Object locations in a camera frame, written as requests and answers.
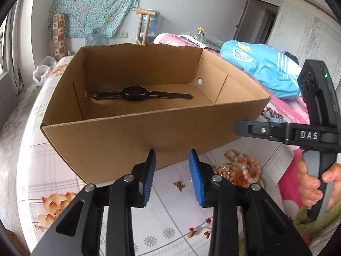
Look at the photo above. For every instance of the pale window curtain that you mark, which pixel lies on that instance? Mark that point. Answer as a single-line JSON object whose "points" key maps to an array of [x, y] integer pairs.
{"points": [[18, 45]]}

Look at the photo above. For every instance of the grey lace cloth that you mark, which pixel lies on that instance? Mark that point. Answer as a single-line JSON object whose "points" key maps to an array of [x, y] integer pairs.
{"points": [[202, 41]]}

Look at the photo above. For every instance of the floral bed sheet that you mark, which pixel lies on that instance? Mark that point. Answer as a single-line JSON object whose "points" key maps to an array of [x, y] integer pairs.
{"points": [[173, 218]]}

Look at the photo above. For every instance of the gold butterfly brooch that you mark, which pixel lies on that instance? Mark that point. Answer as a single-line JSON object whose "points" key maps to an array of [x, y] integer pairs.
{"points": [[179, 186]]}

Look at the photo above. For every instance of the patterned orange tile panel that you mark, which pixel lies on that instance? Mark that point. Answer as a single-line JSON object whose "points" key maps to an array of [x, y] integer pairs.
{"points": [[59, 34]]}

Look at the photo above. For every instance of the brown cardboard box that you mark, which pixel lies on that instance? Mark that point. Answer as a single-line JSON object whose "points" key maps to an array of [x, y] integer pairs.
{"points": [[120, 144]]}

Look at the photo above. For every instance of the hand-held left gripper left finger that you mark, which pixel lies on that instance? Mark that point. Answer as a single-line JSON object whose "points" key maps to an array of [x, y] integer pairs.
{"points": [[149, 178]]}

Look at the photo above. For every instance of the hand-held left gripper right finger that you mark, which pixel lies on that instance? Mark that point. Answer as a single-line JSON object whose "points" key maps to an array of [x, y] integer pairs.
{"points": [[195, 178]]}

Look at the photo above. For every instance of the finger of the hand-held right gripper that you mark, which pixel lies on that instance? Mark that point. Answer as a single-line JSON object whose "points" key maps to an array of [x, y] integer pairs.
{"points": [[253, 129]]}

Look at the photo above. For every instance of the person's right forearm green sleeve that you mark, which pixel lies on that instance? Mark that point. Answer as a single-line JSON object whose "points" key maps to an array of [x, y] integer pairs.
{"points": [[322, 226]]}

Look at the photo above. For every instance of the white wardrobe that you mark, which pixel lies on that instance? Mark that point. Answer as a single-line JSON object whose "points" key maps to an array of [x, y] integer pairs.
{"points": [[301, 26]]}

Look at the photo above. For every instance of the white plastic bag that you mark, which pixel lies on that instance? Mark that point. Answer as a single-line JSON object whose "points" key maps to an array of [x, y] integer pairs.
{"points": [[42, 72]]}

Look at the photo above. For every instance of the pink flowered quilt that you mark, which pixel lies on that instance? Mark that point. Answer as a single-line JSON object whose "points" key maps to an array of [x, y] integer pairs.
{"points": [[287, 104]]}

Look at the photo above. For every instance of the black wrist watch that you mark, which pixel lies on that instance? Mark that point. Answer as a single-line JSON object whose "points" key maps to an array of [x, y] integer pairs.
{"points": [[134, 93]]}

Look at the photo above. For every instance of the blue water jug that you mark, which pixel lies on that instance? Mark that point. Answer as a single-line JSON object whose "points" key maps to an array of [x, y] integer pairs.
{"points": [[154, 25]]}

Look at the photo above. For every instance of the teal floral hanging cloth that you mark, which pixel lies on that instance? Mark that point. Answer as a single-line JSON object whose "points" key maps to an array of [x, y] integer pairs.
{"points": [[93, 2]]}

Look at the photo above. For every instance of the person's right hand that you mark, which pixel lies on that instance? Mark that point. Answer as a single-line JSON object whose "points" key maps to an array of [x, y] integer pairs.
{"points": [[309, 189]]}

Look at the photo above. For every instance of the small mushroom ornament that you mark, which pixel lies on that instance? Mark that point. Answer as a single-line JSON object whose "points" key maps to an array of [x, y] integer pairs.
{"points": [[201, 30]]}

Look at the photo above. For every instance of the blue striped jacket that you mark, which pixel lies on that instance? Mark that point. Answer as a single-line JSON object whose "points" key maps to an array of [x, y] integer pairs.
{"points": [[261, 64]]}

